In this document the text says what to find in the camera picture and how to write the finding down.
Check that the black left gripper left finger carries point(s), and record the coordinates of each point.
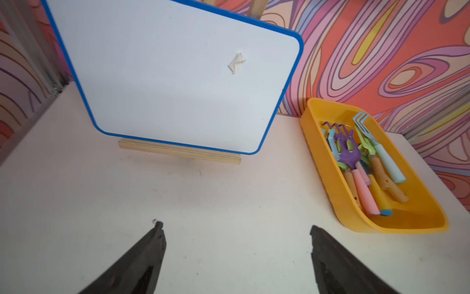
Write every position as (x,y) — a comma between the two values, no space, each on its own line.
(137,271)

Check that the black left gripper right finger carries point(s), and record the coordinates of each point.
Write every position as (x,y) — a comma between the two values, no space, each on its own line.
(337,271)

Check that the yellow plastic storage tray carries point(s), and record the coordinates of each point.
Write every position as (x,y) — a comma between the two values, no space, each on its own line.
(420,215)

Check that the light blue hand rake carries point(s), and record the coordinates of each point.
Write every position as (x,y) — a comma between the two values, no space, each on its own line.
(370,142)

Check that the green rake wooden handle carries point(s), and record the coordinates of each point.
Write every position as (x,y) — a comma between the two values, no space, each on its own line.
(385,183)

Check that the light blue fork rake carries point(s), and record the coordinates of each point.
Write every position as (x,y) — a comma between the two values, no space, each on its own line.
(346,171)

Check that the wooden whiteboard stand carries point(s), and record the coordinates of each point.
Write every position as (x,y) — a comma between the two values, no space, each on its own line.
(179,151)

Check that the blue framed whiteboard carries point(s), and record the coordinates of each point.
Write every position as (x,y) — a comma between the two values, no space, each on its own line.
(178,72)

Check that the purple rake pink handle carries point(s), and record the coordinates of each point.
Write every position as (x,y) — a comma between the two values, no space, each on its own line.
(350,154)

